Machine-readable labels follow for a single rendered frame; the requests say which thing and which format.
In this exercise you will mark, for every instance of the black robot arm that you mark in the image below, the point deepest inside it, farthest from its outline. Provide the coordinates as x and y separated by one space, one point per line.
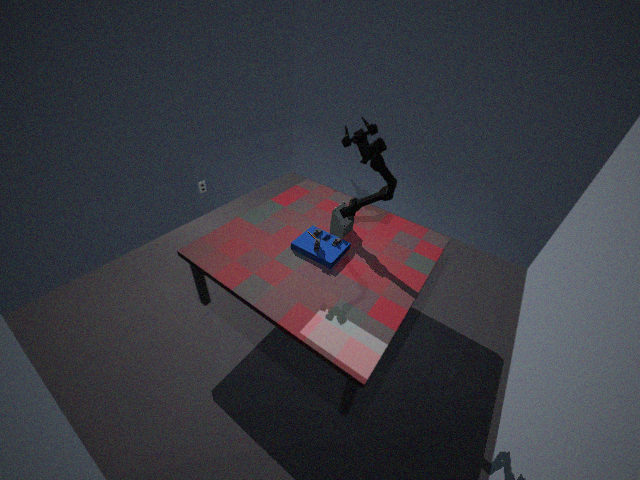
378 164

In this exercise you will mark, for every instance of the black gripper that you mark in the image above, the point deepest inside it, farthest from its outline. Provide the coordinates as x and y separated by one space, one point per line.
372 128

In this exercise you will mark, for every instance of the blue flat deck plate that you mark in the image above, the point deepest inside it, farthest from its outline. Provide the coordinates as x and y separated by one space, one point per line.
331 249

